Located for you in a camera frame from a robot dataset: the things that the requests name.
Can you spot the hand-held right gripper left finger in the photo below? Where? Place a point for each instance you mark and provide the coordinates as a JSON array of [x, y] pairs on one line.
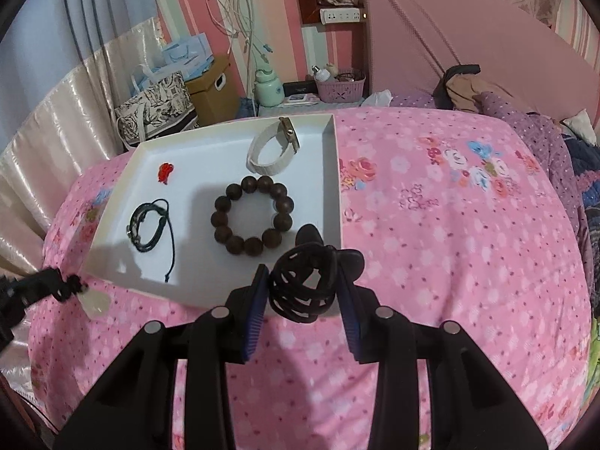
[[253, 318]]

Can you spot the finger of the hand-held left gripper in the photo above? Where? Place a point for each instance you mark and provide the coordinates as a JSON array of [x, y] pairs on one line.
[[40, 286]]

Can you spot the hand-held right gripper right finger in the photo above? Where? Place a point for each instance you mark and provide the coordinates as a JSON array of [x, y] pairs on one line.
[[350, 326]]

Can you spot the black knot jade pendant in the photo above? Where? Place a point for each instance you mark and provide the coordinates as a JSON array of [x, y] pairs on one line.
[[96, 304]]

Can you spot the white shallow tray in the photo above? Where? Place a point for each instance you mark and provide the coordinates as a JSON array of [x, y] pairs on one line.
[[206, 225]]

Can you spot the white band wristwatch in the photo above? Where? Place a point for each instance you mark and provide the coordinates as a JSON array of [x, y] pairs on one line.
[[269, 167]]

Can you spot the red knot pendant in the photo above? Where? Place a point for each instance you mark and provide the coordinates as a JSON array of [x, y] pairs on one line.
[[165, 172]]

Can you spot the pink floral bedsheet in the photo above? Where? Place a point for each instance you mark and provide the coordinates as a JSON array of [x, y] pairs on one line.
[[445, 243]]

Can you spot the cream satin curtain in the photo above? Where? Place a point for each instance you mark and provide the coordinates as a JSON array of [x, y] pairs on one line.
[[61, 117]]

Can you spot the black white floral bag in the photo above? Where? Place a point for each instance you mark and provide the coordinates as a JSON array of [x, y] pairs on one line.
[[154, 103]]

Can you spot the tan cardboard box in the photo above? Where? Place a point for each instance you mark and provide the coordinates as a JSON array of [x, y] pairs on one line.
[[211, 93]]

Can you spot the white crumpled tissue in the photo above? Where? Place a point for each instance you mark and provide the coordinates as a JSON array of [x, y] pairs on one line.
[[377, 98]]

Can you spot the purple plastic basket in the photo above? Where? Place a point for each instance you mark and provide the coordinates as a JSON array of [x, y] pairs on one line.
[[340, 91]]

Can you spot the black small box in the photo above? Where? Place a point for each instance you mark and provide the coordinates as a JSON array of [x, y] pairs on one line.
[[300, 88]]

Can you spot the brown garment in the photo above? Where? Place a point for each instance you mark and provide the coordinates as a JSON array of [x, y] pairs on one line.
[[468, 91]]

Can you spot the white sheer curtain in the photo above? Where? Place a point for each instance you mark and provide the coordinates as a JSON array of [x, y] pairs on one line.
[[37, 18]]

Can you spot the light blue gift bag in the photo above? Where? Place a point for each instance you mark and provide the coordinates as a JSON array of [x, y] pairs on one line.
[[187, 54]]

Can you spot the blue knit blanket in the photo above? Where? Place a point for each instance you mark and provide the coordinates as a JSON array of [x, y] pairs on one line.
[[588, 183]]

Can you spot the white pillow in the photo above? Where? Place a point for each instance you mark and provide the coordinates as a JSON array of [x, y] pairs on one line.
[[581, 125]]

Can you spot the pink headboard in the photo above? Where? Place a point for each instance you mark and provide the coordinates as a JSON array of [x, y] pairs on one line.
[[445, 33]]

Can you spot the white power strip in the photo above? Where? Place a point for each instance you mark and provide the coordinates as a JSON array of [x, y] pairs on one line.
[[342, 15]]

